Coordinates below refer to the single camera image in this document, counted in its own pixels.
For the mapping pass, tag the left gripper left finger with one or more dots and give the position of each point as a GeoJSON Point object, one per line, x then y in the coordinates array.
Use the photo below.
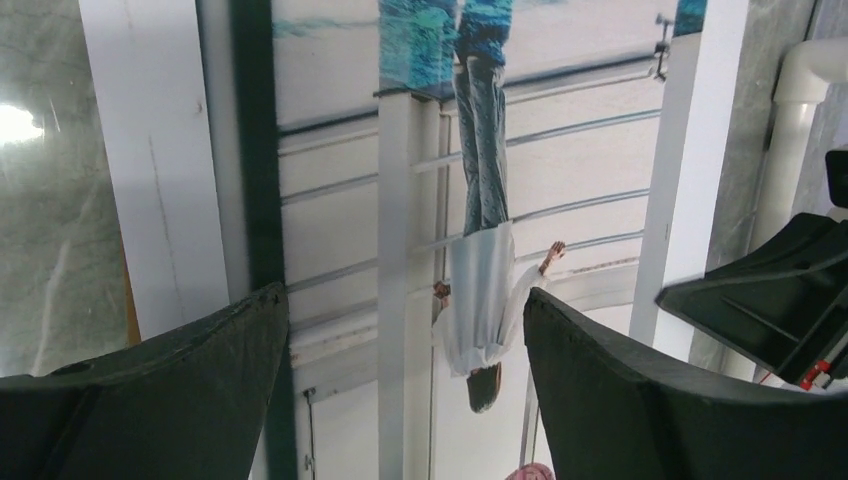
{"type": "Point", "coordinates": [186, 404]}

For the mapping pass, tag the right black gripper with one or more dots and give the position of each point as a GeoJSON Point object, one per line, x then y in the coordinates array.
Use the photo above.
{"type": "Point", "coordinates": [784, 305]}

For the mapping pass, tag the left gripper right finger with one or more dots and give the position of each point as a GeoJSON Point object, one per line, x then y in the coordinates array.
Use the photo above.
{"type": "Point", "coordinates": [614, 408]}

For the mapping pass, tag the white PVC pipe stand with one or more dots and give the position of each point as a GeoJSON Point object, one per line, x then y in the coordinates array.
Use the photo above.
{"type": "Point", "coordinates": [806, 75]}

